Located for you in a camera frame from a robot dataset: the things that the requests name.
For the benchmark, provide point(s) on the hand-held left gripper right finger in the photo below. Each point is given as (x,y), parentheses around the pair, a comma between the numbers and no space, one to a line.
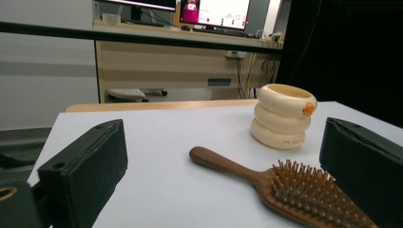
(364,164)

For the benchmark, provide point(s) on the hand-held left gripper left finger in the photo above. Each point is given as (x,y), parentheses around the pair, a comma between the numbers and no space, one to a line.
(85,171)

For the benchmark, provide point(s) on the cream ribbed cup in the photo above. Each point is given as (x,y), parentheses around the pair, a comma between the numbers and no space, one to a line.
(278,123)

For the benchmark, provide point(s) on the wooden hairbrush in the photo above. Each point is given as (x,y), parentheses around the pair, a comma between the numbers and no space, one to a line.
(221,163)

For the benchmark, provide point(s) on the white chair base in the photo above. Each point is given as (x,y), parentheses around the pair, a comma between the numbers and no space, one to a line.
(125,94)

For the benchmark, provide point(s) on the white table cover sheet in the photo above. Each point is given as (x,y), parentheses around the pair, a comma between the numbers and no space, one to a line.
(174,133)

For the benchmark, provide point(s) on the black curtain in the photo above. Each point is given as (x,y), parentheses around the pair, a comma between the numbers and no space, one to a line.
(348,57)

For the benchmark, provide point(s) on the beige wooden desk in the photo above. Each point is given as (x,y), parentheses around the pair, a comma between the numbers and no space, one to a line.
(158,63)

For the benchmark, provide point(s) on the black horizontal bar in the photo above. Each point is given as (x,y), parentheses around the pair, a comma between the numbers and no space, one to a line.
(47,31)

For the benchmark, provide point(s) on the clear plastic box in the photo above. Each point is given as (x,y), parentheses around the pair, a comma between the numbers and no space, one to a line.
(111,19)

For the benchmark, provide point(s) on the white power strip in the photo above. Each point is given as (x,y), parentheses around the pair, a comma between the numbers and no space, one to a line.
(236,54)

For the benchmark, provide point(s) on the dark computer monitor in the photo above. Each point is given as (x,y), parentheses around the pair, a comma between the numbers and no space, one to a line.
(142,3)

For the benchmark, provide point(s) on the black keyboard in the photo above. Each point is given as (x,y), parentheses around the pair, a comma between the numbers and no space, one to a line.
(221,31)

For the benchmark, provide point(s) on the lit computer monitor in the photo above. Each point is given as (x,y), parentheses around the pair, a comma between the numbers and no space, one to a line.
(221,12)

